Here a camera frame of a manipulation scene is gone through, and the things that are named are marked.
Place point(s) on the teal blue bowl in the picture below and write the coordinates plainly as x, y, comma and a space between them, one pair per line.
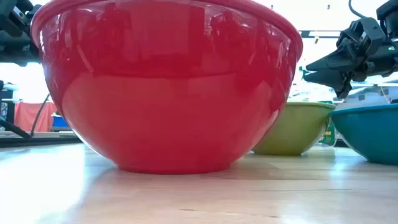
370, 130

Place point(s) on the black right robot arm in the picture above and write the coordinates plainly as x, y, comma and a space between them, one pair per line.
388, 15

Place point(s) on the orange cloth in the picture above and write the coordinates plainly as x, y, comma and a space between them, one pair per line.
28, 115

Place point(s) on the simple green spray bottle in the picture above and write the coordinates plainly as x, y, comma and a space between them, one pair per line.
329, 137

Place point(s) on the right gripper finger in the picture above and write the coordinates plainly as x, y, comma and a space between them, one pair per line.
326, 63
331, 81

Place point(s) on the blue storage bin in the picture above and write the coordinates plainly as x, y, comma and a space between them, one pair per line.
59, 120

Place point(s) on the green bowl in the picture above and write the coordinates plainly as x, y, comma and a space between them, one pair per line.
295, 130

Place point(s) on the black slanted bar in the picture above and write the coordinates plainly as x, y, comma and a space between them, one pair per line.
14, 129

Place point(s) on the large red bowl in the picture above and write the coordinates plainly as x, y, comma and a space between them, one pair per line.
168, 118

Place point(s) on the ceiling light bar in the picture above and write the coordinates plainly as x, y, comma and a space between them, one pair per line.
320, 34

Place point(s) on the black table edge strip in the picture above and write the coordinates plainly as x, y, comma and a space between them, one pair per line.
37, 140

